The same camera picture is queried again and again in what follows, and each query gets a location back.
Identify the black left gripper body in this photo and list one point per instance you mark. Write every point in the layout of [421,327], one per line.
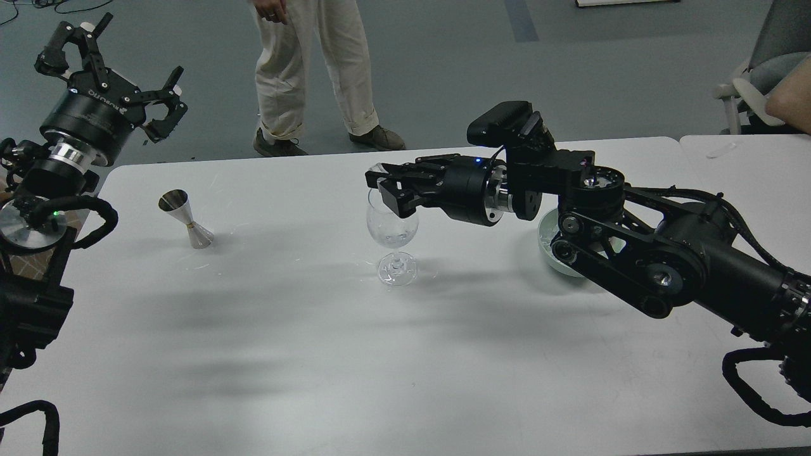
[95,115]

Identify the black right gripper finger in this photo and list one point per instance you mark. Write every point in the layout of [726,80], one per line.
[404,194]
[424,171]

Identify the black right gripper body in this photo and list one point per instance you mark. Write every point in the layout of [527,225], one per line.
[466,188]

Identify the steel cocktail jigger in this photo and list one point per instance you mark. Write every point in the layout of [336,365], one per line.
[176,203]

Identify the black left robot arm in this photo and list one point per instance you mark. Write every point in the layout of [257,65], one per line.
[49,205]

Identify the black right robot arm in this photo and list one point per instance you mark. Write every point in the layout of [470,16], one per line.
[654,248]

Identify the clear wine glass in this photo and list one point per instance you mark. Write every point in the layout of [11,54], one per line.
[397,268]

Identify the green ceramic bowl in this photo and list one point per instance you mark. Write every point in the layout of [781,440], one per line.
[546,232]

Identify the seated person in white shirt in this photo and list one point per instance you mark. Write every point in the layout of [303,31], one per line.
[789,101]

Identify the white office chair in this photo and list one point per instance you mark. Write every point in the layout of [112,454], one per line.
[783,43]

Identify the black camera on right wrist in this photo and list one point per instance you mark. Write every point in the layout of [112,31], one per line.
[511,124]

